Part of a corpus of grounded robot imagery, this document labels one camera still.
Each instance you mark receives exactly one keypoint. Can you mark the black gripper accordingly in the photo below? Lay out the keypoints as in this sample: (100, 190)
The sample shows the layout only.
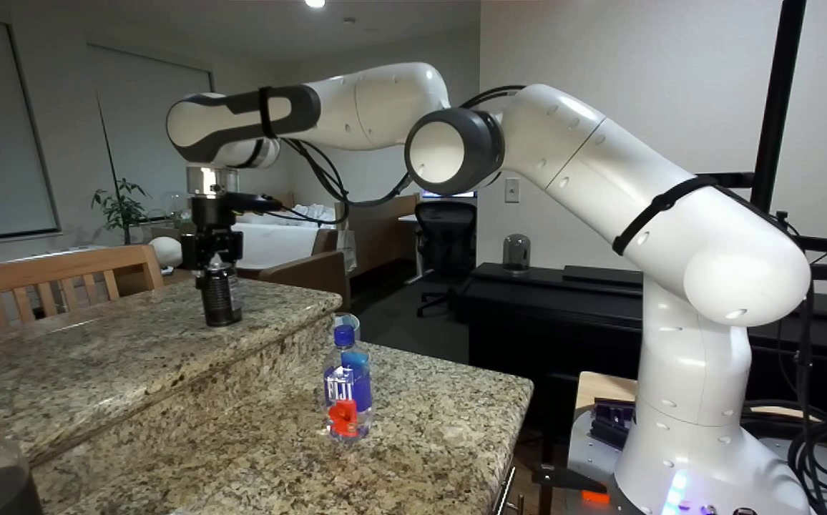
(212, 243)

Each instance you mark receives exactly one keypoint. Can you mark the black drink can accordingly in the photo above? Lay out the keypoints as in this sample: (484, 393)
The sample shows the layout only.
(219, 306)

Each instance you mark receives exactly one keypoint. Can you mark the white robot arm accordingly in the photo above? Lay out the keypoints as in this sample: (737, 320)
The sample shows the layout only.
(700, 259)

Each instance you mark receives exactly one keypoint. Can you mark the water bottle with blue label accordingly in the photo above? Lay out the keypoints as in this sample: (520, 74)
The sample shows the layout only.
(346, 387)

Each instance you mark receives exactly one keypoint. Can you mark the white round object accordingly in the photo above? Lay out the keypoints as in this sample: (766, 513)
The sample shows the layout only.
(166, 251)

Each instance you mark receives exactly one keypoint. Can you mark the bed with white sheets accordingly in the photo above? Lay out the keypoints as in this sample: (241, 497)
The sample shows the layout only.
(285, 243)

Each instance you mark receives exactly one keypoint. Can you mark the green potted plant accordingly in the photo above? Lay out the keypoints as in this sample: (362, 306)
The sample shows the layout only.
(123, 203)

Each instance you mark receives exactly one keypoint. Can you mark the wooden desk panel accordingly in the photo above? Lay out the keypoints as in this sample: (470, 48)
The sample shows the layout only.
(378, 233)

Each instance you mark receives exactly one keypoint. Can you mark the wooden chair back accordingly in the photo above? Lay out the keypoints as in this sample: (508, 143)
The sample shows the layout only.
(50, 271)

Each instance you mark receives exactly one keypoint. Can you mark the grey window blind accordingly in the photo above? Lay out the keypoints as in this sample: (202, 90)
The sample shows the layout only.
(159, 94)

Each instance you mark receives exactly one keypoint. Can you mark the round ceiling light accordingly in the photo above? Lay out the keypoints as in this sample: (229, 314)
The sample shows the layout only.
(312, 4)

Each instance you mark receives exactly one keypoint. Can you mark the small grey speaker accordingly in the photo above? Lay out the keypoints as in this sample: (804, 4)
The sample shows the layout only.
(517, 250)

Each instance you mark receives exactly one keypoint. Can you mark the black low cabinet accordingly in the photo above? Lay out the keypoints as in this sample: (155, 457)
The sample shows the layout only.
(544, 323)

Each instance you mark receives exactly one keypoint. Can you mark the small black device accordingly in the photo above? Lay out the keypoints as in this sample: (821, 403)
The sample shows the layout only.
(614, 422)

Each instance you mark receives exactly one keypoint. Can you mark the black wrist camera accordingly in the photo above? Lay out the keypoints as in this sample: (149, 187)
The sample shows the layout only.
(252, 201)

